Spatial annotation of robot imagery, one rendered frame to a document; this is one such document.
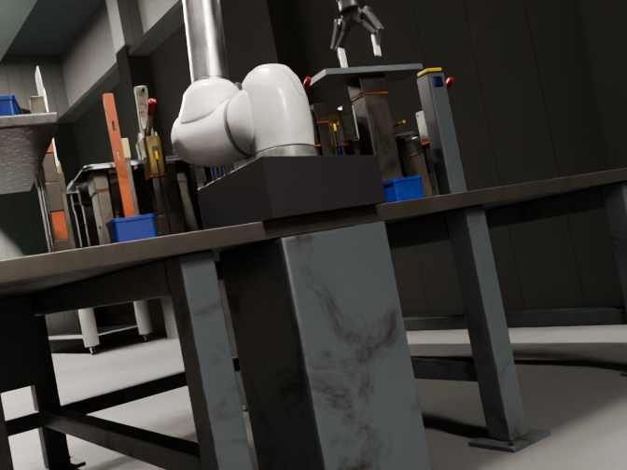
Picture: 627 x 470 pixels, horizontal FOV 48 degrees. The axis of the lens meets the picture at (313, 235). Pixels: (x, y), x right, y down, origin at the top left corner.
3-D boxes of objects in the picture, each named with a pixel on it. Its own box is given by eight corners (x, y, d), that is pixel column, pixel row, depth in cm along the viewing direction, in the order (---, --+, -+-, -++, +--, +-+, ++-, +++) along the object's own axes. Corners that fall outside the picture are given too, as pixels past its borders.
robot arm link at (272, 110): (293, 140, 161) (278, 48, 163) (231, 159, 171) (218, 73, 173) (328, 147, 175) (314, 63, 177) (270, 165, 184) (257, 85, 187)
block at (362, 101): (397, 211, 235) (372, 80, 236) (411, 208, 227) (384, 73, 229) (372, 215, 230) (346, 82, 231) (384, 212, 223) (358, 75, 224)
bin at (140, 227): (152, 251, 188) (146, 218, 188) (161, 247, 179) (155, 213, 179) (111, 257, 183) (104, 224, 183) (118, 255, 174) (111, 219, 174)
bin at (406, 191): (410, 208, 225) (404, 180, 226) (427, 203, 216) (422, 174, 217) (381, 213, 221) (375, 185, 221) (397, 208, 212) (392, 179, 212)
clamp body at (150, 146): (178, 252, 218) (158, 140, 219) (187, 249, 209) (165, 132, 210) (158, 255, 215) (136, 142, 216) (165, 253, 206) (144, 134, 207)
